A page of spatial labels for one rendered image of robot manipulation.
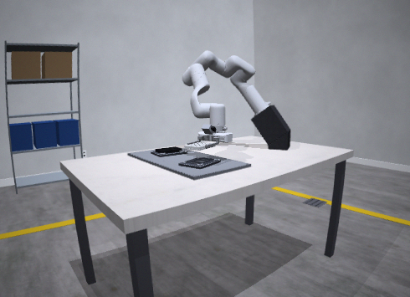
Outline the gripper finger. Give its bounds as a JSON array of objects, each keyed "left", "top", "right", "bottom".
[
  {"left": 205, "top": 136, "right": 219, "bottom": 149},
  {"left": 187, "top": 135, "right": 209, "bottom": 145}
]

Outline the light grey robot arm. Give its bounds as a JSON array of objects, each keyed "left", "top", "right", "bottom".
[{"left": 182, "top": 51, "right": 271, "bottom": 135}]

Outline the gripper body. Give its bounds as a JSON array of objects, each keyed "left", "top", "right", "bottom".
[{"left": 198, "top": 131, "right": 233, "bottom": 143}]

